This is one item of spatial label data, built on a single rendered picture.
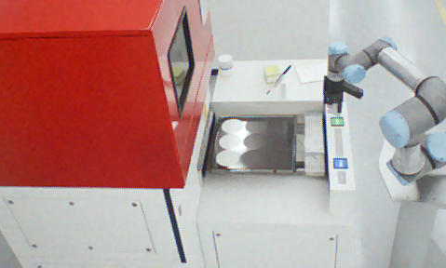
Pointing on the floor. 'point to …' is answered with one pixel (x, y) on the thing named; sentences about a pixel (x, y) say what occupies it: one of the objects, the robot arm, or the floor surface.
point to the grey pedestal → (420, 241)
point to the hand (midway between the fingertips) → (339, 114)
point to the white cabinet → (275, 246)
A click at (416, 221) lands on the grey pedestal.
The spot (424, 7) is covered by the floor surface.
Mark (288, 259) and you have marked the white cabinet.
